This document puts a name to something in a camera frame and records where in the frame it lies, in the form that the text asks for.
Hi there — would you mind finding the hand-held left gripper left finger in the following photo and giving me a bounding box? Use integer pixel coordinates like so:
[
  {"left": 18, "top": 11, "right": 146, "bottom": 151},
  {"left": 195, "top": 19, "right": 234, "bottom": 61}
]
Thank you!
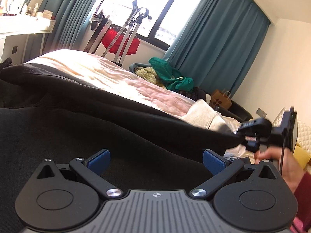
[{"left": 36, "top": 149, "right": 123, "bottom": 198}]

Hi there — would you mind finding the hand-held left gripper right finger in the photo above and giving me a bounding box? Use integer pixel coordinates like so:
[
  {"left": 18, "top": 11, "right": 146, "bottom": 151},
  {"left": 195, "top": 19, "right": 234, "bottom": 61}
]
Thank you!
[{"left": 191, "top": 149, "right": 280, "bottom": 198}]

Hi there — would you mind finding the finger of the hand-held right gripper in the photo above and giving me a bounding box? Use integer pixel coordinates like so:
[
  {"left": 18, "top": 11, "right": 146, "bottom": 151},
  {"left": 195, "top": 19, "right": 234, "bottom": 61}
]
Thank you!
[{"left": 231, "top": 124, "right": 247, "bottom": 142}]

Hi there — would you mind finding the black garment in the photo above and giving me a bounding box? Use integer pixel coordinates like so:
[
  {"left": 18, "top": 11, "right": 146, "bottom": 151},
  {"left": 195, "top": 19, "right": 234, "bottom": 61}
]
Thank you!
[{"left": 0, "top": 58, "right": 246, "bottom": 233}]

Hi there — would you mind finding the person's right forearm red sleeve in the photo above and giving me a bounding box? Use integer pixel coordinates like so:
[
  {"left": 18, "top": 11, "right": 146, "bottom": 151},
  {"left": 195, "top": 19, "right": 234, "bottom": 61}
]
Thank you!
[{"left": 289, "top": 167, "right": 311, "bottom": 233}]

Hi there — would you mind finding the white clothes rack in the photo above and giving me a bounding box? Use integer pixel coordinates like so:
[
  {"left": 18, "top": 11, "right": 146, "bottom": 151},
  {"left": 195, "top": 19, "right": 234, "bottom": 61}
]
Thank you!
[{"left": 85, "top": 1, "right": 153, "bottom": 66}]

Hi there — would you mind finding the person's right hand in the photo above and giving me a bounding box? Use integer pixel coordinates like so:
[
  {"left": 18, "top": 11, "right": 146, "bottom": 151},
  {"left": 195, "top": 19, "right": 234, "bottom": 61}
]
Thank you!
[{"left": 255, "top": 148, "right": 307, "bottom": 193}]

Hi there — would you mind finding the black chair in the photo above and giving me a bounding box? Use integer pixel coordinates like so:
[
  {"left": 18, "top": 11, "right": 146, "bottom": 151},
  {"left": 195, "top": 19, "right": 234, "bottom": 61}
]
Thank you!
[{"left": 220, "top": 99, "right": 253, "bottom": 124}]

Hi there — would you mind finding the cream quilted pillow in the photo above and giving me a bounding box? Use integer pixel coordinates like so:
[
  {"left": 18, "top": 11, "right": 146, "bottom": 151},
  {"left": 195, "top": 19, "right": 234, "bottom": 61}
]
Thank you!
[{"left": 272, "top": 107, "right": 311, "bottom": 158}]

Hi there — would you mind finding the white garment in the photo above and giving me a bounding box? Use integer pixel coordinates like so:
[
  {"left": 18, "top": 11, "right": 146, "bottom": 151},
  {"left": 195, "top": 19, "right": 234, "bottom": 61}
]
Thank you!
[{"left": 181, "top": 99, "right": 241, "bottom": 133}]

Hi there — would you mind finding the brown paper bag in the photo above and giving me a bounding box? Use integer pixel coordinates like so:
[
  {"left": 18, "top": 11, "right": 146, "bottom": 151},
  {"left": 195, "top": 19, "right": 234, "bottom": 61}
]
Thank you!
[{"left": 210, "top": 90, "right": 233, "bottom": 111}]

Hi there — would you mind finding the yellow pillow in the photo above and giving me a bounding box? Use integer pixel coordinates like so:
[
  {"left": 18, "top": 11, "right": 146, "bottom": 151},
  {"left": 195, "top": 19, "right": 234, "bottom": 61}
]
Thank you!
[{"left": 294, "top": 145, "right": 311, "bottom": 171}]

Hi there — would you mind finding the dark garment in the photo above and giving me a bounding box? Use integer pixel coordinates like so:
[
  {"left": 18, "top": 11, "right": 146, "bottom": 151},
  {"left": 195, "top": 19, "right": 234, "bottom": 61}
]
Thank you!
[{"left": 187, "top": 87, "right": 212, "bottom": 102}]

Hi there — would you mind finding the bed with pink quilt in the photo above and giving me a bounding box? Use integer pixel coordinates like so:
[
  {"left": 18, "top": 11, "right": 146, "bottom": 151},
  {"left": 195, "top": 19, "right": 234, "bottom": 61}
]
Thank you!
[{"left": 30, "top": 49, "right": 258, "bottom": 161}]

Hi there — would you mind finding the green garment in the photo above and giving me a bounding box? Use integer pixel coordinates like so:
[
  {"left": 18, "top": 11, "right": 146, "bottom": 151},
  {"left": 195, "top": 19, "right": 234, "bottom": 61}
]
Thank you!
[{"left": 148, "top": 57, "right": 195, "bottom": 93}]

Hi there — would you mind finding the teal curtain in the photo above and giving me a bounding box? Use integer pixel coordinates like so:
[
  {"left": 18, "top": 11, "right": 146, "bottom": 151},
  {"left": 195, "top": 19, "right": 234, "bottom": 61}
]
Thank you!
[
  {"left": 25, "top": 0, "right": 114, "bottom": 57},
  {"left": 164, "top": 0, "right": 271, "bottom": 100}
]

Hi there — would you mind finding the pale yellow garment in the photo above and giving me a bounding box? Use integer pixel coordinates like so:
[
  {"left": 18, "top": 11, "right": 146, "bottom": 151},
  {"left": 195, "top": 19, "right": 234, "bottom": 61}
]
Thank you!
[{"left": 135, "top": 67, "right": 167, "bottom": 87}]

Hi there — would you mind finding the red cloth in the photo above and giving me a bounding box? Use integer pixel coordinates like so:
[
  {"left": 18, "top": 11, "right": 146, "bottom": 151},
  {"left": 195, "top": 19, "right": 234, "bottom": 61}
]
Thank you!
[{"left": 101, "top": 27, "right": 141, "bottom": 55}]

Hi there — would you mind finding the white desk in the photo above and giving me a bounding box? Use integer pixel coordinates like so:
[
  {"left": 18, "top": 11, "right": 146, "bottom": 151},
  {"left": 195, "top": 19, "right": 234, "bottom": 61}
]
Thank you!
[{"left": 0, "top": 15, "right": 57, "bottom": 63}]

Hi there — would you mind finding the window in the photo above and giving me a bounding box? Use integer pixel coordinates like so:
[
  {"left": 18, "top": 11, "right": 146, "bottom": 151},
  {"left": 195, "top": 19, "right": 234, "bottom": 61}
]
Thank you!
[{"left": 93, "top": 0, "right": 214, "bottom": 51}]

